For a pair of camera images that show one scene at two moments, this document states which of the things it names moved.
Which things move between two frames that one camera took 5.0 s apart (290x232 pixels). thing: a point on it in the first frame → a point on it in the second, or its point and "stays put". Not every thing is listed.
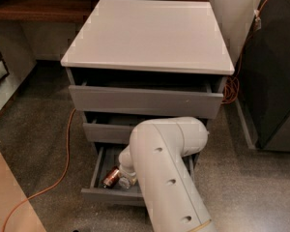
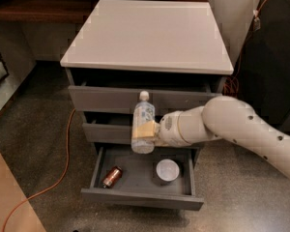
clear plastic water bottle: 125,183 → 143,132
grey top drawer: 161,102 stays put
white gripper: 130,175 → 168,128
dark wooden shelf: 53,6 stays put
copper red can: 111,178 stays put
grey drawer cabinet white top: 136,60 stays put
